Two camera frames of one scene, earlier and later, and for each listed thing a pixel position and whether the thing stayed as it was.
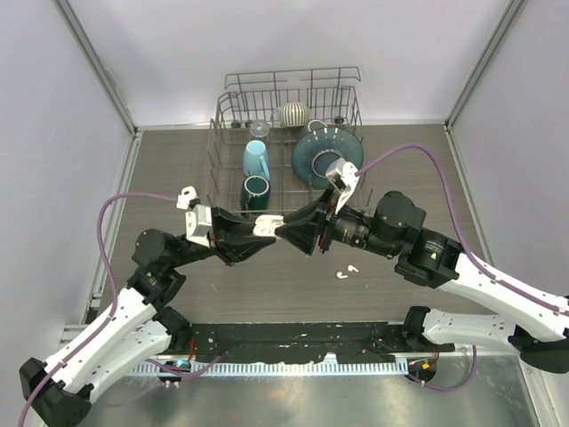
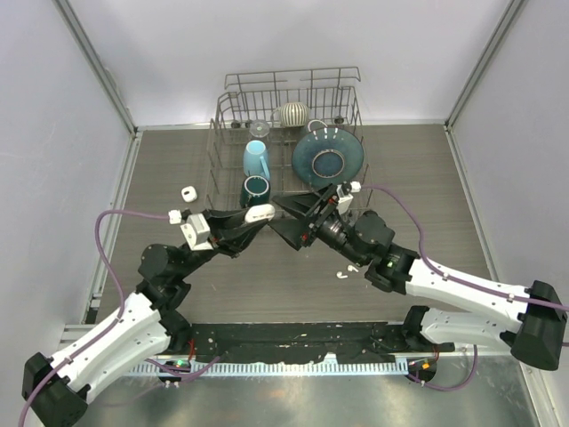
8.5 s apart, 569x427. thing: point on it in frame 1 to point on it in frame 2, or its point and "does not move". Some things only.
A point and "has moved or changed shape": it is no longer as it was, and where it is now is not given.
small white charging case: (189, 192) does not move
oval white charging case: (266, 224) has moved or changed shape
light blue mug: (255, 159) does not move
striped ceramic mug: (293, 114) does not move
